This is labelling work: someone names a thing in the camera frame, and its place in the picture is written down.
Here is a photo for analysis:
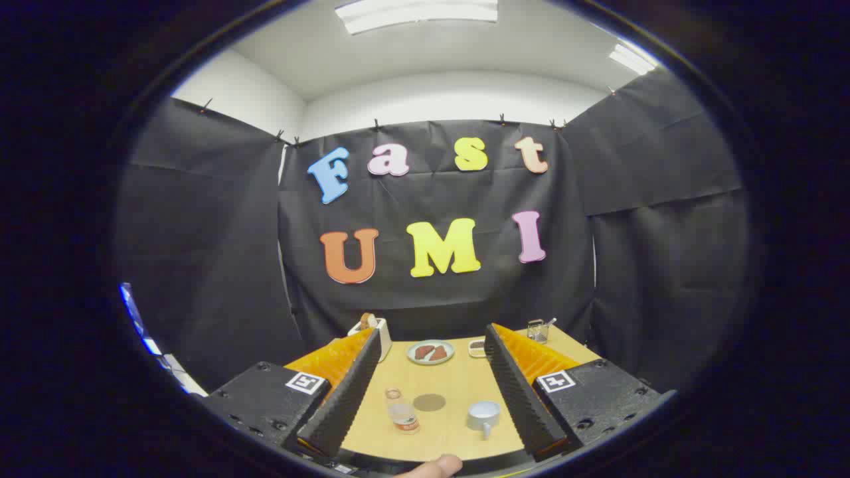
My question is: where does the cream white box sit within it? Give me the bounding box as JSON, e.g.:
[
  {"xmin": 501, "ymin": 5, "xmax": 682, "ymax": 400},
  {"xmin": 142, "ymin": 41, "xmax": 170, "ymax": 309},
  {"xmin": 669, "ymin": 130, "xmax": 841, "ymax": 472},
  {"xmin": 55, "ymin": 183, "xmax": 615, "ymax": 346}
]
[{"xmin": 347, "ymin": 313, "xmax": 392, "ymax": 362}]

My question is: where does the long ceiling light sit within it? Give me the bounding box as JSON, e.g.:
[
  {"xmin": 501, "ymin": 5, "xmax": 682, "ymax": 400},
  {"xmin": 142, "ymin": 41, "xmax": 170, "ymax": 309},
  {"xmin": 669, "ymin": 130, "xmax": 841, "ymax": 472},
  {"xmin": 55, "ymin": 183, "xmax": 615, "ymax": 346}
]
[{"xmin": 334, "ymin": 0, "xmax": 499, "ymax": 35}]

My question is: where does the pale green plate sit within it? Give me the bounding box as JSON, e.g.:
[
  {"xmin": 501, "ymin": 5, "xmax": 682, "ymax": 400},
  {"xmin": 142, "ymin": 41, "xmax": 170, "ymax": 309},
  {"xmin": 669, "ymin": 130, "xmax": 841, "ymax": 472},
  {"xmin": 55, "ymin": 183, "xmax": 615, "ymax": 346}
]
[{"xmin": 406, "ymin": 339, "xmax": 456, "ymax": 366}]

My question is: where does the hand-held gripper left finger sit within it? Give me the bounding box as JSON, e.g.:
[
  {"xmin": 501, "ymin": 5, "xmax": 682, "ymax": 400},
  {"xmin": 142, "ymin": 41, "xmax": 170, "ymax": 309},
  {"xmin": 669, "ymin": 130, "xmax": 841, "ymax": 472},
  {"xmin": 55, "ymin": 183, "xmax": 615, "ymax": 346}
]
[{"xmin": 203, "ymin": 327, "xmax": 383, "ymax": 459}]

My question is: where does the blue white panel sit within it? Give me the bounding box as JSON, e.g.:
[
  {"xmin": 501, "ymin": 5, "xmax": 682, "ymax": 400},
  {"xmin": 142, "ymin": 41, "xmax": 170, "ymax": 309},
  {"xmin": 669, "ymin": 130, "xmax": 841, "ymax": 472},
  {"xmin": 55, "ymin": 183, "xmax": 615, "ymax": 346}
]
[{"xmin": 120, "ymin": 283, "xmax": 208, "ymax": 398}]

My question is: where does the small ceiling light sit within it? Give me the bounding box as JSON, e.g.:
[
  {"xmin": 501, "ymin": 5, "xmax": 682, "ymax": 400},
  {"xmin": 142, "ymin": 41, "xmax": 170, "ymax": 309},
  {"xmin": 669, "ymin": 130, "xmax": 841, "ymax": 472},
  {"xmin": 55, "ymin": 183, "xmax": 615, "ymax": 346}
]
[{"xmin": 608, "ymin": 41, "xmax": 659, "ymax": 76}]

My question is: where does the white cup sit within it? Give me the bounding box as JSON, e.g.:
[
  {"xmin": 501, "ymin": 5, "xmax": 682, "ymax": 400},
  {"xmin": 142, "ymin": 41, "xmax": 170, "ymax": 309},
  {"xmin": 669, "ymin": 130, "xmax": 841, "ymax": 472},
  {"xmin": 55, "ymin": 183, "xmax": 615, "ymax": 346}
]
[{"xmin": 466, "ymin": 400, "xmax": 501, "ymax": 440}]

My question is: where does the wooden table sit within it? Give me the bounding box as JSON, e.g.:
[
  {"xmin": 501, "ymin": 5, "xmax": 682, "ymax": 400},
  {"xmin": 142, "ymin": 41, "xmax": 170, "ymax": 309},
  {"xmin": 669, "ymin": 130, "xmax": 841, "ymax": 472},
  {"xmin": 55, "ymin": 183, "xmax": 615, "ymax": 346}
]
[{"xmin": 340, "ymin": 323, "xmax": 602, "ymax": 463}]

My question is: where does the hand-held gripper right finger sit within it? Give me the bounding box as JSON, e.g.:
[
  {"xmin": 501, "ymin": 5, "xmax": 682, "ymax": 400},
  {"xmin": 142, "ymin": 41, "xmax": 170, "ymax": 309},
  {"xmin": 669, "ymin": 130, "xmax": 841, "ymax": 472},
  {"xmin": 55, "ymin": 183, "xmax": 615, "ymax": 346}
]
[{"xmin": 483, "ymin": 323, "xmax": 665, "ymax": 462}]

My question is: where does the clear plastic juice bottle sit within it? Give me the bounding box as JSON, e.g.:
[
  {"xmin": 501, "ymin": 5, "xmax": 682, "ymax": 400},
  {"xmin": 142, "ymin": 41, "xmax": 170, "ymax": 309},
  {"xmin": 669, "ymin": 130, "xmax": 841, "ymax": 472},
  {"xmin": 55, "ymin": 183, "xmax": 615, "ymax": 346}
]
[{"xmin": 385, "ymin": 388, "xmax": 420, "ymax": 435}]

